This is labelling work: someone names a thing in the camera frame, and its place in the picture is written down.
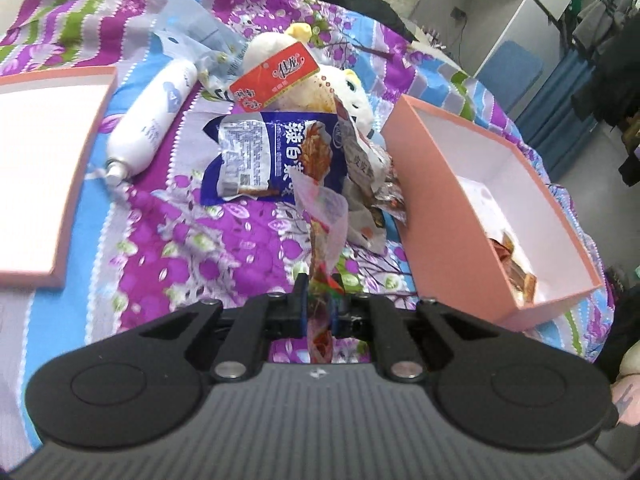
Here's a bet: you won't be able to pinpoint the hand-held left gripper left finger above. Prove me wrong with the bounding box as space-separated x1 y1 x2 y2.
131 274 308 382

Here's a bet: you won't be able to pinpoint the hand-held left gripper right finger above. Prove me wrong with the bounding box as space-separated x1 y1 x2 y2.
331 294 507 382

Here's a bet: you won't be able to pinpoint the clear packet with red snack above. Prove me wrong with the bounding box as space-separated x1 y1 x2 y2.
291 179 352 366

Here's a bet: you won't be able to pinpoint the pink cardboard box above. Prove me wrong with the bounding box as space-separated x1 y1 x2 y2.
380 93 605 332

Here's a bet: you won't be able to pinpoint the dark red snack packet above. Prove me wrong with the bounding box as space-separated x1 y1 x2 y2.
487 232 517 263

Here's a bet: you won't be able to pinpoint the shiny red snack packet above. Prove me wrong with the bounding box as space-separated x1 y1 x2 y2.
497 254 539 307

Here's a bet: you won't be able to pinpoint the person's right forearm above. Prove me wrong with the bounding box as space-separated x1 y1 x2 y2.
614 340 640 429

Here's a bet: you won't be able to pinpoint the purple floral striped blanket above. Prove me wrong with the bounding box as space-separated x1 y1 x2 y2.
0 0 609 453

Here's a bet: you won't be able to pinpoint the crinkled clear snack packets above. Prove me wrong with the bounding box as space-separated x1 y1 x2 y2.
369 177 409 224

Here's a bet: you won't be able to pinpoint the blue snack packet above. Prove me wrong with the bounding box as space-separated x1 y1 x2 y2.
200 111 349 207

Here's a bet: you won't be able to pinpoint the clear brown print snack packet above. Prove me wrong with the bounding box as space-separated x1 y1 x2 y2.
336 102 397 198

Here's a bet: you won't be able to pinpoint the cream plush toy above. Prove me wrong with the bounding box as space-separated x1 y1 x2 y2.
242 22 377 138

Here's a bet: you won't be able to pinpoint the red label snack packet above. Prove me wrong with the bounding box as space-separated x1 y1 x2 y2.
228 42 321 115

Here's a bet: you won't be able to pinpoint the white spray bottle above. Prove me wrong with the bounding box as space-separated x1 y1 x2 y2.
105 58 199 187

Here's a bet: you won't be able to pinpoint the pink box lid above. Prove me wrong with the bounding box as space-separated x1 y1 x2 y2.
0 65 119 289

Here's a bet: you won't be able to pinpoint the blue curtain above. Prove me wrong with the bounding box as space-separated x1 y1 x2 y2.
519 54 597 182

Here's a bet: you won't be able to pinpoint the light blue plastic bag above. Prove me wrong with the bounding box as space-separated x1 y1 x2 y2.
152 0 247 82

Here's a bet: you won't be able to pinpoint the blue chair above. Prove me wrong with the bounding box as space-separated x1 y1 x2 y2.
476 39 544 117

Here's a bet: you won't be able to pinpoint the black clothes pile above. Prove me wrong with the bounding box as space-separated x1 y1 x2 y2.
299 0 417 45

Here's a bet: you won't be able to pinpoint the black hanging jacket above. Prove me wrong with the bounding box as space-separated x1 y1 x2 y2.
571 24 640 188

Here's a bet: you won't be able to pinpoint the grey hanging jacket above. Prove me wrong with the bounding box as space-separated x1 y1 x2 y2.
571 0 634 47

